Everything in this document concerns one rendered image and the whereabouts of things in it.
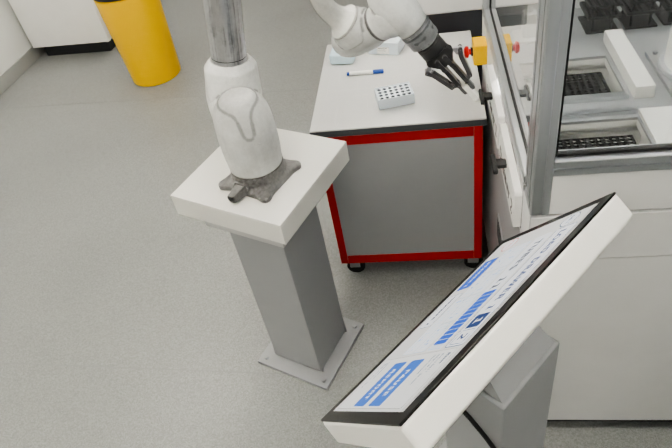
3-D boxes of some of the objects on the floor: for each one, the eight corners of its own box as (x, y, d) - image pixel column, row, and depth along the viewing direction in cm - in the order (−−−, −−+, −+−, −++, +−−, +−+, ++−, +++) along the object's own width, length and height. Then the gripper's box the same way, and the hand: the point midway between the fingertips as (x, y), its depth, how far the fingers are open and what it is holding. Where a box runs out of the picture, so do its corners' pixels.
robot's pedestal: (258, 363, 222) (196, 217, 173) (298, 303, 241) (253, 156, 191) (327, 391, 209) (282, 241, 160) (364, 326, 227) (333, 174, 178)
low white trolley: (342, 280, 247) (309, 131, 197) (351, 184, 293) (326, 44, 244) (484, 275, 237) (487, 118, 188) (471, 176, 283) (470, 29, 234)
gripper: (408, 62, 162) (459, 117, 173) (446, 33, 156) (498, 92, 166) (407, 49, 168) (458, 103, 178) (445, 20, 161) (494, 78, 172)
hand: (470, 90), depth 171 cm, fingers closed
